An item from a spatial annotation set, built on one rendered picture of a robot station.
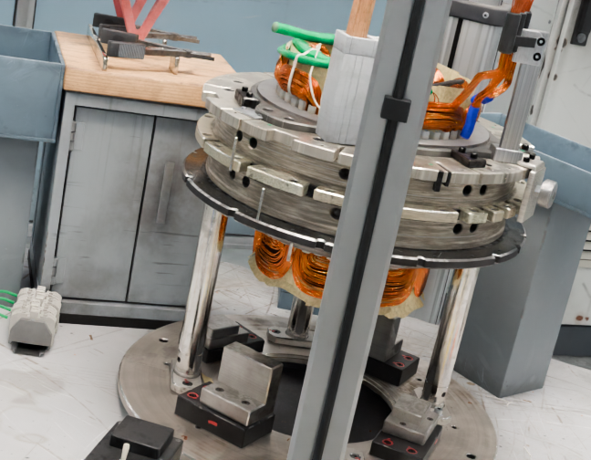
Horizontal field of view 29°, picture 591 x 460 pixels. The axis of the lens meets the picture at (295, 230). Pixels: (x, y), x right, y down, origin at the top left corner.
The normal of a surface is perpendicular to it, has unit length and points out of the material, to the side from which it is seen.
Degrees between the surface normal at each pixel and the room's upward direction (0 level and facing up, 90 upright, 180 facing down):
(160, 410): 0
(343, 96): 90
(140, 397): 0
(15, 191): 90
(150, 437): 0
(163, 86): 90
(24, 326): 90
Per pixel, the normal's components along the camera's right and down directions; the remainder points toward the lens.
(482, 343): -0.76, 0.06
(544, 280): 0.62, 0.37
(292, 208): -0.44, 0.20
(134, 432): 0.19, -0.93
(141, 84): 0.26, 0.36
